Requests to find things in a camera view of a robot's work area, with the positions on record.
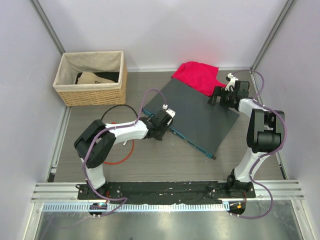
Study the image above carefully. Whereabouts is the grey blue network switch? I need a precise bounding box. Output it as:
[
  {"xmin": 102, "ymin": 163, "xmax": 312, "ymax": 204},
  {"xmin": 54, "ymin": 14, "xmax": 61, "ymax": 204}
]
[{"xmin": 142, "ymin": 78, "xmax": 240, "ymax": 159}]

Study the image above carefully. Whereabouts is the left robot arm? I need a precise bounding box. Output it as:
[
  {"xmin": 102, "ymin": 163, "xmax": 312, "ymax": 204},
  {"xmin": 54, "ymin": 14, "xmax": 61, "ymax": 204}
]
[{"xmin": 74, "ymin": 108, "xmax": 176, "ymax": 190}]

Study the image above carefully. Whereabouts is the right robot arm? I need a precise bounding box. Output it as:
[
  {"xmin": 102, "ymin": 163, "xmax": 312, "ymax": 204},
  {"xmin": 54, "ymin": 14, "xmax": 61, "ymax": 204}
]
[{"xmin": 208, "ymin": 80, "xmax": 287, "ymax": 198}]

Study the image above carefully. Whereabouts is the pink red cloth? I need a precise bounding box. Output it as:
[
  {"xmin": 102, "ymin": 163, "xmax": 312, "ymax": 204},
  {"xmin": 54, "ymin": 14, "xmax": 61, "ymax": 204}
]
[{"xmin": 172, "ymin": 61, "xmax": 227, "ymax": 97}]

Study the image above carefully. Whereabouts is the beige and black cloth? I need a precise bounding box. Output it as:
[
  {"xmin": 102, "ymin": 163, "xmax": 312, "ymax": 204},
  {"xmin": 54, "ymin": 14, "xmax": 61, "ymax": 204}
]
[{"xmin": 75, "ymin": 71, "xmax": 119, "ymax": 85}]

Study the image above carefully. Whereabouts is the wicker basket with liner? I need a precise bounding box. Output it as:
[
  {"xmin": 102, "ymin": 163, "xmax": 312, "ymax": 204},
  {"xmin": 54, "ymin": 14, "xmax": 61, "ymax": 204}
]
[{"xmin": 53, "ymin": 50, "xmax": 128, "ymax": 107}]

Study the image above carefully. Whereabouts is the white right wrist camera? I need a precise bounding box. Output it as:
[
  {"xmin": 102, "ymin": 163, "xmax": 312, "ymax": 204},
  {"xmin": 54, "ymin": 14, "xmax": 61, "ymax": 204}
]
[{"xmin": 225, "ymin": 73, "xmax": 239, "ymax": 92}]

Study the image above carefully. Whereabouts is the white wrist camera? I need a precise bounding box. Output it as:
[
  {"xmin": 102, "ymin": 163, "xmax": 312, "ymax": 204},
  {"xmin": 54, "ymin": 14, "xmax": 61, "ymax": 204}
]
[
  {"xmin": 162, "ymin": 104, "xmax": 176, "ymax": 119},
  {"xmin": 225, "ymin": 73, "xmax": 239, "ymax": 92}
]

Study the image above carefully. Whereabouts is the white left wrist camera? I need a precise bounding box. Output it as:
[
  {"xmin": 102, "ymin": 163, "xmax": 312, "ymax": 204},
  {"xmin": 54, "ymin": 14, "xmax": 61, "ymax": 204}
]
[{"xmin": 162, "ymin": 104, "xmax": 176, "ymax": 119}]

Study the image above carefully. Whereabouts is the red ethernet cable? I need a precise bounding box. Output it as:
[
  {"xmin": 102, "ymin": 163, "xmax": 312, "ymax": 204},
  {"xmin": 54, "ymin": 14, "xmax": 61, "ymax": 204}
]
[{"xmin": 103, "ymin": 121, "xmax": 135, "ymax": 165}]

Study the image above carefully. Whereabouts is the black ethernet cable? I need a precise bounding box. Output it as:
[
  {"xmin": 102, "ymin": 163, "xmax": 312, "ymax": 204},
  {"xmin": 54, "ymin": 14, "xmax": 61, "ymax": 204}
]
[{"xmin": 101, "ymin": 104, "xmax": 140, "ymax": 121}]

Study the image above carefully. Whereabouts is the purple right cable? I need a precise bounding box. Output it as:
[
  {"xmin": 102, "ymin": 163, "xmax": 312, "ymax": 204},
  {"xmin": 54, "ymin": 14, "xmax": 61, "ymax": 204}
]
[{"xmin": 231, "ymin": 69, "xmax": 287, "ymax": 220}]

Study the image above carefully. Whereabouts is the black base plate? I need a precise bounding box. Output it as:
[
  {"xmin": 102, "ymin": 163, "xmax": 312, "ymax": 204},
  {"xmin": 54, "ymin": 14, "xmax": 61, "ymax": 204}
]
[{"xmin": 76, "ymin": 181, "xmax": 257, "ymax": 205}]

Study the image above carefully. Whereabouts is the slotted cable duct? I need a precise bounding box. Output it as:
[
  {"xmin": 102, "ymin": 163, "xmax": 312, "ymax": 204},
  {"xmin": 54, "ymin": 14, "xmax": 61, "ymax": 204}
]
[{"xmin": 42, "ymin": 201, "xmax": 230, "ymax": 213}]

